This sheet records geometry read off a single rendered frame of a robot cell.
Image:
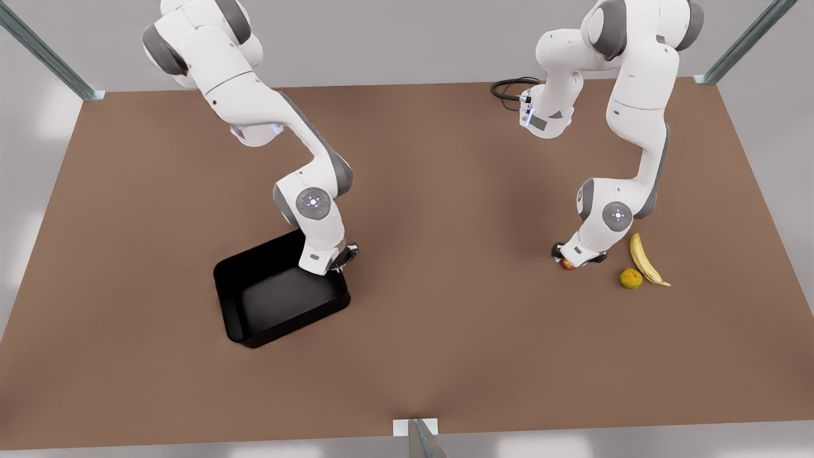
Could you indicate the black storage box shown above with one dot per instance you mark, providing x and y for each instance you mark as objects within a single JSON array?
[{"x": 280, "y": 292}]

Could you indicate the red apple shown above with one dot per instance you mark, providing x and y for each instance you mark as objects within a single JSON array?
[{"x": 567, "y": 264}]

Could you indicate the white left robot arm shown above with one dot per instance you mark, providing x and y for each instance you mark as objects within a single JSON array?
[{"x": 636, "y": 95}]

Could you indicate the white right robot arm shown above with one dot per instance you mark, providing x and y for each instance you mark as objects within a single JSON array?
[{"x": 254, "y": 102}]

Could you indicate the green orange fruit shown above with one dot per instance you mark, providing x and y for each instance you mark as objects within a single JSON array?
[{"x": 631, "y": 278}]

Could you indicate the yellow banana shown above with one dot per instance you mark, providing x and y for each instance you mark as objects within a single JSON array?
[{"x": 643, "y": 259}]

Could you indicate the silver frame post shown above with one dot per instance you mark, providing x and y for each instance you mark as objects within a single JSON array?
[
  {"x": 44, "y": 54},
  {"x": 744, "y": 41},
  {"x": 420, "y": 437}
]

